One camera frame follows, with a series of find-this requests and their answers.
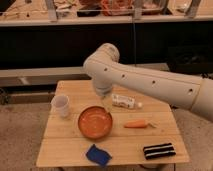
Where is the long metal workbench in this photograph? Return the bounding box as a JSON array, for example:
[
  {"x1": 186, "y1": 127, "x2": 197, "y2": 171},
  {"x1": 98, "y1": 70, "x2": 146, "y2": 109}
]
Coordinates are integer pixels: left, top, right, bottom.
[{"x1": 0, "y1": 62, "x2": 170, "y2": 88}]

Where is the blue crumpled cloth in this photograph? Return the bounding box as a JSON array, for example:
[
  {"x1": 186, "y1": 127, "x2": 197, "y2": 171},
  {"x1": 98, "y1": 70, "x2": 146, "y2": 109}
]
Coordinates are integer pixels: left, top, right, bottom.
[{"x1": 86, "y1": 144, "x2": 112, "y2": 167}]

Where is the orange toy carrot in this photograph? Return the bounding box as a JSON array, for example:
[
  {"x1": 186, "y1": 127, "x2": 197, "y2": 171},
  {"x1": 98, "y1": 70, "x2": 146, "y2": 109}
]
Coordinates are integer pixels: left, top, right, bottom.
[{"x1": 123, "y1": 120, "x2": 157, "y2": 128}]

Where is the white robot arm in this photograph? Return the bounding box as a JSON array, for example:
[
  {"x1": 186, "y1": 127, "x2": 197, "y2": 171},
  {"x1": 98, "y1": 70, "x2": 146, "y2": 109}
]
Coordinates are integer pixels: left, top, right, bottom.
[{"x1": 83, "y1": 43, "x2": 213, "y2": 122}]

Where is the black white striped cloth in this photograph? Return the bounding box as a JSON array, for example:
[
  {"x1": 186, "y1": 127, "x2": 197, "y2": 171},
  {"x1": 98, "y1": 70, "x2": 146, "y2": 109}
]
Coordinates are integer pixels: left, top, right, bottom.
[{"x1": 143, "y1": 143, "x2": 176, "y2": 160}]

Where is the wooden table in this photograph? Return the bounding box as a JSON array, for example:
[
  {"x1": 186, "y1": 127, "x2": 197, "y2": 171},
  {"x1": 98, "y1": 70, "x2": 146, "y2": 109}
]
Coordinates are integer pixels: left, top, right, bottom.
[{"x1": 36, "y1": 80, "x2": 189, "y2": 167}]

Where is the white plastic cup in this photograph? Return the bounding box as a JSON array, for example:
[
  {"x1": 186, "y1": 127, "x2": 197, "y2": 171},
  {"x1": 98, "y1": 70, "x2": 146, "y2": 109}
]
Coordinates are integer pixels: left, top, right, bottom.
[{"x1": 51, "y1": 95, "x2": 69, "y2": 117}]

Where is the white plastic bottle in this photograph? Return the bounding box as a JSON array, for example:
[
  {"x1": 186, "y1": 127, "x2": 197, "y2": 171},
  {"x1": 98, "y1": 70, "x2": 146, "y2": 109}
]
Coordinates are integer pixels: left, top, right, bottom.
[{"x1": 111, "y1": 94, "x2": 143, "y2": 109}]

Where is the orange round bowl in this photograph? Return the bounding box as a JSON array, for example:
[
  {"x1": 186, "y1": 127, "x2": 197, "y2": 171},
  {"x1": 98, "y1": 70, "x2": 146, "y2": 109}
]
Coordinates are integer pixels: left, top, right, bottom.
[{"x1": 78, "y1": 106, "x2": 113, "y2": 139}]

